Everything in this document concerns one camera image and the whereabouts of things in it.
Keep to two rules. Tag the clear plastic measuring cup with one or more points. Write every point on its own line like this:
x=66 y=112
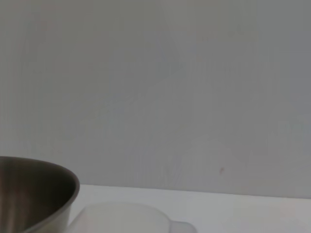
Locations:
x=121 y=218

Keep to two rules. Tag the stainless steel mixing bowl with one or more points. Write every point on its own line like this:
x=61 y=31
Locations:
x=36 y=194

